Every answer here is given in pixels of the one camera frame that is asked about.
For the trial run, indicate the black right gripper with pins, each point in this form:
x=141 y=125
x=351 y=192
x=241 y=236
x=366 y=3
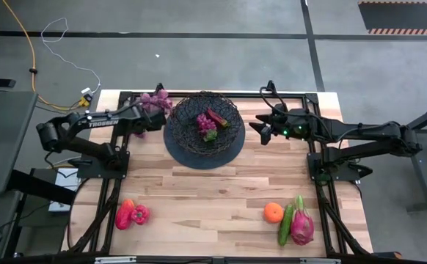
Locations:
x=290 y=124

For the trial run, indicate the grey side desk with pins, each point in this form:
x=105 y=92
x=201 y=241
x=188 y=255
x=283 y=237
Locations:
x=4 y=143

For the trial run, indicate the hazard striped floor mat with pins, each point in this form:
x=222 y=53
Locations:
x=404 y=16

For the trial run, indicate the black support beam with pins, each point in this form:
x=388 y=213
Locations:
x=41 y=187

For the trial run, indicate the black legged side desk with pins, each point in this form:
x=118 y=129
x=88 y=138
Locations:
x=426 y=161

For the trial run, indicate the round dark blue mat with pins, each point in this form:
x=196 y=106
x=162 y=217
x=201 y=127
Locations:
x=202 y=162

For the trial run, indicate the red orange mango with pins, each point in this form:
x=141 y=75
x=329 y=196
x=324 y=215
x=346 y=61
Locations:
x=124 y=216

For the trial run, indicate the silver aluminium bracket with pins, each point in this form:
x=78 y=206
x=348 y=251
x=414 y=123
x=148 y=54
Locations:
x=320 y=261
x=115 y=260

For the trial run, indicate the pink dragon fruit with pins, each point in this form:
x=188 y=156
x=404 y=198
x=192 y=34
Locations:
x=302 y=225

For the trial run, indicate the white power box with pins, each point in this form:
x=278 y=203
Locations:
x=65 y=183

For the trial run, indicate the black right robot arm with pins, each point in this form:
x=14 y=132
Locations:
x=375 y=135

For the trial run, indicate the pale purple grape bunch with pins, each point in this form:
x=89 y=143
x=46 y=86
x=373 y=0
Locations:
x=158 y=100

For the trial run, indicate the magenta grapes with green leaf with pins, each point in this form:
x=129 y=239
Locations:
x=204 y=124

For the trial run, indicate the white power adapter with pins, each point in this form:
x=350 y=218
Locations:
x=86 y=91

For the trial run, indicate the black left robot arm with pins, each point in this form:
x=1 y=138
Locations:
x=100 y=122

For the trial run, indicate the green cucumber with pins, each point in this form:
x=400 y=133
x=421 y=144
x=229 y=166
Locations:
x=285 y=227

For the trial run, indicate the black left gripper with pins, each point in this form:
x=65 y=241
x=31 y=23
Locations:
x=154 y=121

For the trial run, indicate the red chili pepper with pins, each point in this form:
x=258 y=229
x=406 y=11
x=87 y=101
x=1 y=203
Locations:
x=218 y=117

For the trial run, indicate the orange fruit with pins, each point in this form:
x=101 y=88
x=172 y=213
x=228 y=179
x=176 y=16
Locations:
x=273 y=213

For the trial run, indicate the black metal table frame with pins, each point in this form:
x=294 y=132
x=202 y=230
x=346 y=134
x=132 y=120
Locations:
x=250 y=95

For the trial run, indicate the red bell pepper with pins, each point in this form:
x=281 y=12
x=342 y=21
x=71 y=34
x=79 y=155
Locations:
x=141 y=214

